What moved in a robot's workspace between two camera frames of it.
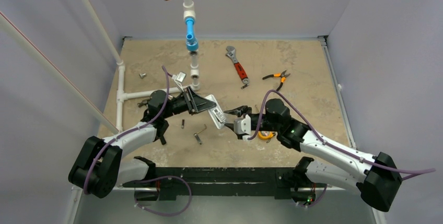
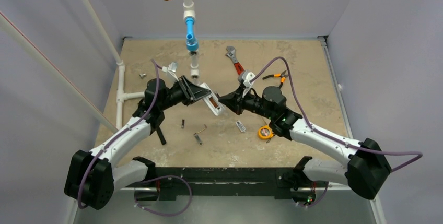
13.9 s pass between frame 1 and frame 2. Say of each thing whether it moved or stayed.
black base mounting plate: stayed
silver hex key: stayed
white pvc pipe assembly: stayed
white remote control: moved
